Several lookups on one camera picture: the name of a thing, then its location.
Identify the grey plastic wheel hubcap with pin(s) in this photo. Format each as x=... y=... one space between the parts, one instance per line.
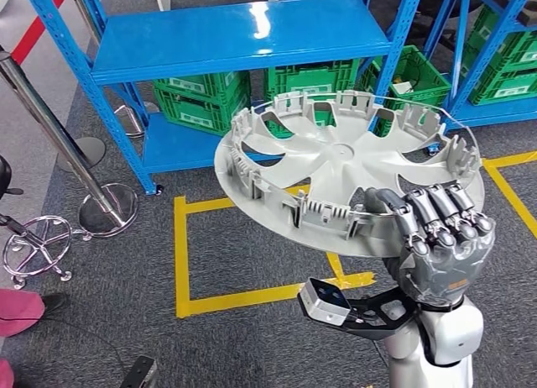
x=336 y=168

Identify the chrome stanchion post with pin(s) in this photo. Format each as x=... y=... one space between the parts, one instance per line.
x=108 y=207
x=132 y=124

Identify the stool with chrome star base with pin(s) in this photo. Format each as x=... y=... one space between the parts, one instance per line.
x=37 y=245

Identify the blue metal shelf rack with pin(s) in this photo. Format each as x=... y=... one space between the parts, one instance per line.
x=495 y=115
x=231 y=35

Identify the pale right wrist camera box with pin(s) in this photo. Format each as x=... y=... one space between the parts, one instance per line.
x=323 y=310

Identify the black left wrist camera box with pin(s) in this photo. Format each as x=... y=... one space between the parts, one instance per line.
x=140 y=374

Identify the red barrier belt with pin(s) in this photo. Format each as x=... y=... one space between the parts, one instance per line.
x=38 y=26

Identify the tall open green crate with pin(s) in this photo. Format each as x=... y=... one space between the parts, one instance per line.
x=419 y=74

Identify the small white box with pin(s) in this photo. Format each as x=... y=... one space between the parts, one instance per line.
x=402 y=88

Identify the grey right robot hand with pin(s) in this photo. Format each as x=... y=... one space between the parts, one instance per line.
x=449 y=268

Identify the green plastic crate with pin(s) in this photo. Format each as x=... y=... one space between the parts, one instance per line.
x=277 y=129
x=511 y=46
x=310 y=74
x=197 y=84
x=503 y=88
x=201 y=118

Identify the person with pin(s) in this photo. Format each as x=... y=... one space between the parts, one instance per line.
x=21 y=310

